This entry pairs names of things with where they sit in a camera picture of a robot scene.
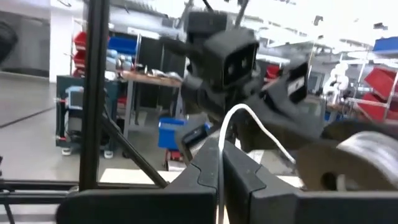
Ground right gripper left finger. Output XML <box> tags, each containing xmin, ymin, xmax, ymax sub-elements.
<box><xmin>55</xmin><ymin>136</ymin><xmax>220</xmax><ymax>224</ymax></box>

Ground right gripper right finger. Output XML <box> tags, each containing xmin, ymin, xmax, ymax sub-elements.
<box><xmin>222</xmin><ymin>139</ymin><xmax>398</xmax><ymax>224</ymax></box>

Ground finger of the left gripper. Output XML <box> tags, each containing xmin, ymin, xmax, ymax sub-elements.
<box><xmin>248</xmin><ymin>90</ymin><xmax>326</xmax><ymax>141</ymax></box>
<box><xmin>233</xmin><ymin>118</ymin><xmax>299</xmax><ymax>153</ymax></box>

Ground white cord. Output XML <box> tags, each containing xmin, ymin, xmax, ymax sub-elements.
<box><xmin>216</xmin><ymin>103</ymin><xmax>297</xmax><ymax>224</ymax></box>

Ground round black cord reel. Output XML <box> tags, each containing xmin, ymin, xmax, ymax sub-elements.
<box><xmin>295</xmin><ymin>119</ymin><xmax>398</xmax><ymax>192</ymax></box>

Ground white robot figure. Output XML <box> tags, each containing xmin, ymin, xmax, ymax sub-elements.
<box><xmin>322</xmin><ymin>62</ymin><xmax>349</xmax><ymax>98</ymax></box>

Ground metal bin rack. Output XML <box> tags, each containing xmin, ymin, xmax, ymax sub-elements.
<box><xmin>346</xmin><ymin>51</ymin><xmax>398</xmax><ymax>124</ymax></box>

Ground blue floor bin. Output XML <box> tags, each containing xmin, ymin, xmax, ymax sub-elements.
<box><xmin>157</xmin><ymin>117</ymin><xmax>187</xmax><ymax>150</ymax></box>

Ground red slanted storage bin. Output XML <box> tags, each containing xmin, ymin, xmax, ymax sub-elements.
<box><xmin>363</xmin><ymin>67</ymin><xmax>398</xmax><ymax>93</ymax></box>
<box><xmin>356</xmin><ymin>99</ymin><xmax>398</xmax><ymax>123</ymax></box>

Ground blue bin on rack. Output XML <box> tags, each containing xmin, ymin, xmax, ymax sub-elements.
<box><xmin>372</xmin><ymin>36</ymin><xmax>398</xmax><ymax>53</ymax></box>

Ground teal equipment cart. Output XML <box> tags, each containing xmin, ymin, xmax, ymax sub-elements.
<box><xmin>55</xmin><ymin>76</ymin><xmax>121</xmax><ymax>159</ymax></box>

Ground wooden top workbench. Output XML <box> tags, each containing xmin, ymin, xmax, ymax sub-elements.
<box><xmin>121</xmin><ymin>70</ymin><xmax>183</xmax><ymax>141</ymax></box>

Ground black cabinet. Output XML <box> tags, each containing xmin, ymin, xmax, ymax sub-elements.
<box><xmin>138</xmin><ymin>37</ymin><xmax>187</xmax><ymax>78</ymax></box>

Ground light blue device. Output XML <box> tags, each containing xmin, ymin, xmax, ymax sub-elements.
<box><xmin>65</xmin><ymin>86</ymin><xmax>85</xmax><ymax>110</ymax></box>

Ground blue shelf bins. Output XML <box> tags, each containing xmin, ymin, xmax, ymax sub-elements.
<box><xmin>108</xmin><ymin>36</ymin><xmax>137</xmax><ymax>55</ymax></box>

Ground stacked red bins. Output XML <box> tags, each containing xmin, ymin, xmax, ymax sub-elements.
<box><xmin>73</xmin><ymin>30</ymin><xmax>88</xmax><ymax>78</ymax></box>

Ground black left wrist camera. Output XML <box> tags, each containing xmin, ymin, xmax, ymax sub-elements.
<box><xmin>201</xmin><ymin>27</ymin><xmax>261</xmax><ymax>93</ymax></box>

